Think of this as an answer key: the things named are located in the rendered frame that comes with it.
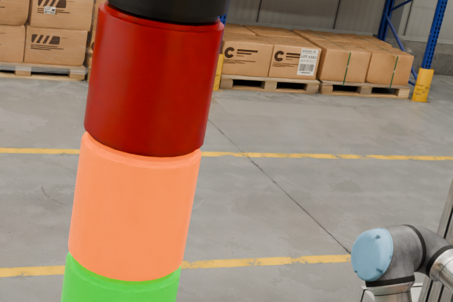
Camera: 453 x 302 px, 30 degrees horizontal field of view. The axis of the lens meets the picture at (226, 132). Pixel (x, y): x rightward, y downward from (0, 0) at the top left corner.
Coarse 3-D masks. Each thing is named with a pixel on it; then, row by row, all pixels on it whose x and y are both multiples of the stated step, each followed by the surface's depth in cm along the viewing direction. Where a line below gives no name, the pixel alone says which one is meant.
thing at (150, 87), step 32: (96, 32) 33; (128, 32) 31; (160, 32) 31; (192, 32) 31; (96, 64) 33; (128, 64) 32; (160, 64) 31; (192, 64) 32; (96, 96) 33; (128, 96) 32; (160, 96) 32; (192, 96) 33; (96, 128) 33; (128, 128) 32; (160, 128) 32; (192, 128) 33
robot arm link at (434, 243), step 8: (408, 224) 207; (424, 232) 202; (432, 232) 204; (424, 240) 200; (432, 240) 201; (440, 240) 202; (432, 248) 200; (440, 248) 200; (448, 248) 200; (432, 256) 200; (440, 256) 199; (448, 256) 199; (424, 264) 201; (432, 264) 199; (440, 264) 199; (448, 264) 198; (424, 272) 203; (432, 272) 200; (440, 272) 199; (448, 272) 197; (440, 280) 200; (448, 280) 197; (448, 288) 198
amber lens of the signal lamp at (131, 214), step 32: (96, 160) 33; (128, 160) 33; (160, 160) 33; (192, 160) 34; (96, 192) 34; (128, 192) 33; (160, 192) 33; (192, 192) 35; (96, 224) 34; (128, 224) 34; (160, 224) 34; (96, 256) 34; (128, 256) 34; (160, 256) 35
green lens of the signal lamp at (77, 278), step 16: (64, 272) 37; (80, 272) 35; (176, 272) 37; (64, 288) 36; (80, 288) 35; (96, 288) 35; (112, 288) 35; (128, 288) 35; (144, 288) 35; (160, 288) 35; (176, 288) 37
